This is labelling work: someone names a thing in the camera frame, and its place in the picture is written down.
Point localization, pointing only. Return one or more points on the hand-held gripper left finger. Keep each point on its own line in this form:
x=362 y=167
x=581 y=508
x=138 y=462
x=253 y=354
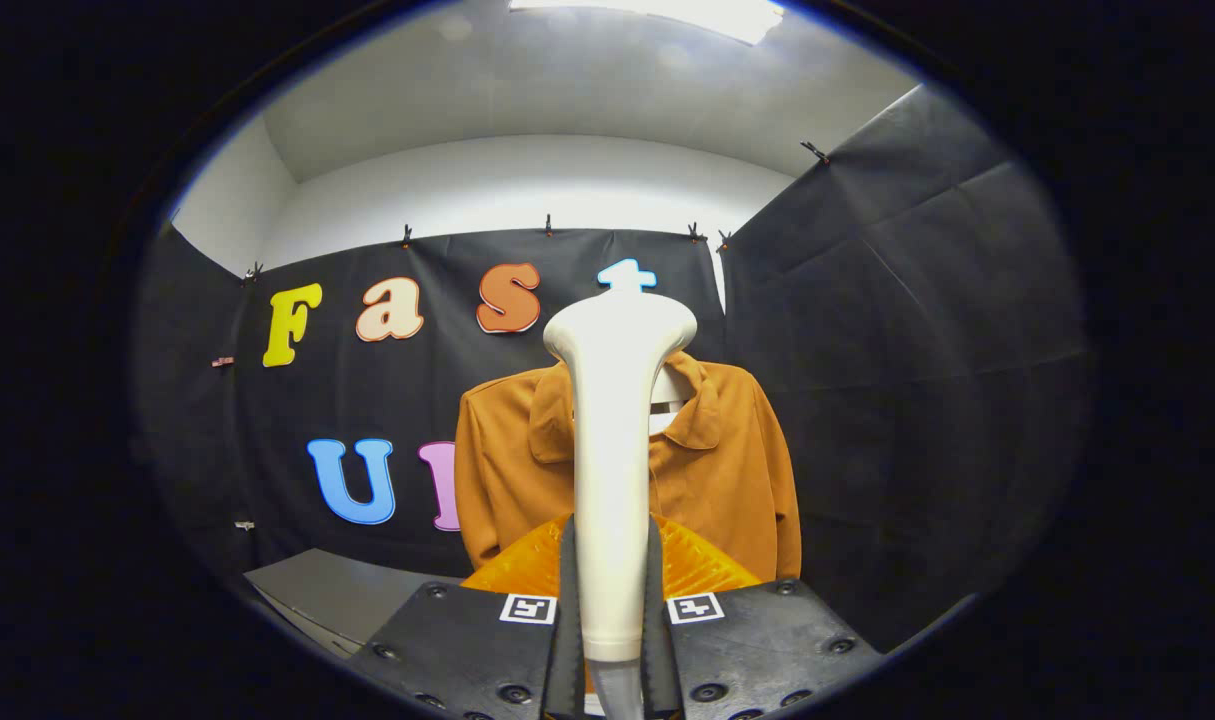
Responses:
x=562 y=620

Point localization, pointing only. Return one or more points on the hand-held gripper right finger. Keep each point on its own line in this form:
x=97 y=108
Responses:
x=655 y=620

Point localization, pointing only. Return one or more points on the orange button-up shirt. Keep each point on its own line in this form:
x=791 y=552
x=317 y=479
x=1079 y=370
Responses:
x=737 y=480

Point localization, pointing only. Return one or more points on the grey drawer cabinet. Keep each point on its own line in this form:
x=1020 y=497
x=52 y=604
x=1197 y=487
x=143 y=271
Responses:
x=347 y=590

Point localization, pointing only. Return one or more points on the white mannequin torso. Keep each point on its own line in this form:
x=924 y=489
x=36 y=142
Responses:
x=670 y=388

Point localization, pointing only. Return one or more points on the black backdrop cloth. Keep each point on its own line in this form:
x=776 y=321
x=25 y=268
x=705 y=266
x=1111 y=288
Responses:
x=417 y=395

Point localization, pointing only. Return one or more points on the row of black cloth clips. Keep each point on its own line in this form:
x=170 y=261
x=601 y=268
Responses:
x=405 y=238

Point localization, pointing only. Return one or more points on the long ceiling light panel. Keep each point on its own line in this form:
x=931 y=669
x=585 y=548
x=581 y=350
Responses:
x=667 y=14

